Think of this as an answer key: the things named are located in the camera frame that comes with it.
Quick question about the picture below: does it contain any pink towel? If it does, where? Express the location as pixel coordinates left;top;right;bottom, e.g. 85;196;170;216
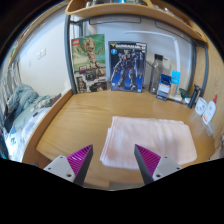
99;115;198;171

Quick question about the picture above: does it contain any bed with bedding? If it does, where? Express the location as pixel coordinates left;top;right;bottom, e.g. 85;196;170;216
0;62;63;163

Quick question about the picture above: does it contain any small clear plastic container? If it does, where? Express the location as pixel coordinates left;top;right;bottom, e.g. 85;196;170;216
205;121;216;136

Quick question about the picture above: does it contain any black bottle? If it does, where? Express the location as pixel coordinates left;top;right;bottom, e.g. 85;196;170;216
187;83;202;110

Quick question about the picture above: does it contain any green toy set box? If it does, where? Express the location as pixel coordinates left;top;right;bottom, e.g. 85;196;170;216
70;33;109;95

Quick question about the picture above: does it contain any white desk lamp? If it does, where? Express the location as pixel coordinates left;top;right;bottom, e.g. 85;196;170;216
122;30;184;103

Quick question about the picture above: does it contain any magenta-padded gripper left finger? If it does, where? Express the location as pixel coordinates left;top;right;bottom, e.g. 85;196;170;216
43;143;95;187

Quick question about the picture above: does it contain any dark green object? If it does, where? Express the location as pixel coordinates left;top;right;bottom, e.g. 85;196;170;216
178;87;191;100

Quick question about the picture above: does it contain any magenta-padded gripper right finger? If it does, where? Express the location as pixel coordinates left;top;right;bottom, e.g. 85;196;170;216
133;143;184;186

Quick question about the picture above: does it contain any light blue hanging package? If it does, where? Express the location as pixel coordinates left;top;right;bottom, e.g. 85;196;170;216
168;69;182;99

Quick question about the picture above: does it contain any blue robot model kit box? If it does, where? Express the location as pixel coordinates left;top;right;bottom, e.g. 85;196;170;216
108;40;148;94

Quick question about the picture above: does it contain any clear bottle with dark cap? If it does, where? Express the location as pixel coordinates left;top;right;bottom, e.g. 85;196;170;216
148;53;165;96

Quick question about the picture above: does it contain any white wall switch plate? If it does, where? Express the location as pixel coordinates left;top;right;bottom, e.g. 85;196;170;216
36;47;47;61

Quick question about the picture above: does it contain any dark metal desk frame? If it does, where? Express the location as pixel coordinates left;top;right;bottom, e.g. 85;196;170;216
63;14;210;98

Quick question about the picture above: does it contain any small blue box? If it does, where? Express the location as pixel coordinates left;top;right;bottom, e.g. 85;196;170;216
155;73;172;102

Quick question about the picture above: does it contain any white bottle with red cap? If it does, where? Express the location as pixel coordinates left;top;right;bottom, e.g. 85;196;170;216
201;94;219;126

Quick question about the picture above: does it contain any wooden shelf unit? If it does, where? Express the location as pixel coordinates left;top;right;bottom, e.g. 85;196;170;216
65;0;209;44

